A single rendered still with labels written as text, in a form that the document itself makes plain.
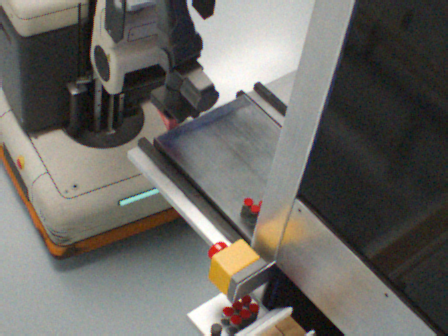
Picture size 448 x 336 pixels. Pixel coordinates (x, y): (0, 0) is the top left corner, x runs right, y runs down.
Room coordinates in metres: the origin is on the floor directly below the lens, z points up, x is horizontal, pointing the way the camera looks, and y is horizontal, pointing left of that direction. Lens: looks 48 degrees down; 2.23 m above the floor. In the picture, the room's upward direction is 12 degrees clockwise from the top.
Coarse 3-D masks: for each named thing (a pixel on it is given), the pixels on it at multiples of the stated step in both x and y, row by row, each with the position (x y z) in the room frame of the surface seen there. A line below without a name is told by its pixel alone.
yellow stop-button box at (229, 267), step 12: (240, 240) 0.93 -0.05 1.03; (228, 252) 0.89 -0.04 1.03; (240, 252) 0.90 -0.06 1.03; (252, 252) 0.91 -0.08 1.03; (216, 264) 0.87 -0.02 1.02; (228, 264) 0.87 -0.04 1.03; (240, 264) 0.87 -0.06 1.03; (252, 264) 0.88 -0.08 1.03; (264, 264) 0.88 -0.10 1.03; (216, 276) 0.87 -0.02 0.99; (228, 276) 0.85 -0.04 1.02; (240, 276) 0.85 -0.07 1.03; (228, 288) 0.85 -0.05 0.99; (228, 300) 0.84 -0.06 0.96
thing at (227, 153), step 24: (240, 96) 1.43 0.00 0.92; (192, 120) 1.32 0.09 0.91; (216, 120) 1.37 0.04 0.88; (240, 120) 1.38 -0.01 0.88; (264, 120) 1.38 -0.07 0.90; (168, 144) 1.26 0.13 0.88; (192, 144) 1.28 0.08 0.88; (216, 144) 1.29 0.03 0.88; (240, 144) 1.31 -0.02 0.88; (264, 144) 1.32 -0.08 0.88; (192, 168) 1.21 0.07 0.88; (216, 168) 1.22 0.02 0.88; (240, 168) 1.24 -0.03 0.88; (264, 168) 1.25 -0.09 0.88; (216, 192) 1.15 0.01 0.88; (240, 192) 1.17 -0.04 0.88; (264, 192) 1.18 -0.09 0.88; (240, 216) 1.10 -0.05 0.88
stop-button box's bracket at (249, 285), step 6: (270, 264) 0.89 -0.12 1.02; (264, 270) 0.88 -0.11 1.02; (270, 270) 0.89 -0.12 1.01; (252, 276) 0.86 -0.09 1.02; (258, 276) 0.87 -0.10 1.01; (264, 276) 0.88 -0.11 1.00; (270, 276) 0.90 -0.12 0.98; (246, 282) 0.85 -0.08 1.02; (252, 282) 0.86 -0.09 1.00; (258, 282) 0.87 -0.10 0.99; (264, 282) 0.89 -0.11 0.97; (240, 288) 0.84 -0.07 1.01; (246, 288) 0.85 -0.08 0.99; (252, 288) 0.86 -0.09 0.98; (240, 294) 0.84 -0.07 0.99; (246, 294) 0.85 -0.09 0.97; (234, 300) 0.83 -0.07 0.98
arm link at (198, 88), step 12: (168, 60) 1.24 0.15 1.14; (192, 60) 1.28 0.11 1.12; (168, 72) 1.25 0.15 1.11; (180, 72) 1.25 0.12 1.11; (192, 72) 1.25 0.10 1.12; (192, 84) 1.23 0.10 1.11; (204, 84) 1.23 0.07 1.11; (192, 96) 1.22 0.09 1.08; (204, 96) 1.21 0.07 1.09; (216, 96) 1.24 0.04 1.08; (204, 108) 1.22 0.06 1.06
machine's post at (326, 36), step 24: (336, 0) 0.92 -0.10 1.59; (312, 24) 0.94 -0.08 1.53; (336, 24) 0.91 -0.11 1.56; (312, 48) 0.93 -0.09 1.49; (336, 48) 0.91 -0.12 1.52; (312, 72) 0.92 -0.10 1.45; (336, 72) 0.91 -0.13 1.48; (312, 96) 0.92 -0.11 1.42; (288, 120) 0.94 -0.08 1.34; (312, 120) 0.91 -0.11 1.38; (288, 144) 0.93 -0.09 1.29; (312, 144) 0.91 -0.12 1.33; (288, 168) 0.92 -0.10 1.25; (288, 192) 0.91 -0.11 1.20; (264, 216) 0.93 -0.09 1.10; (288, 216) 0.91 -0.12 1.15; (264, 240) 0.93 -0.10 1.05; (264, 288) 0.91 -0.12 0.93
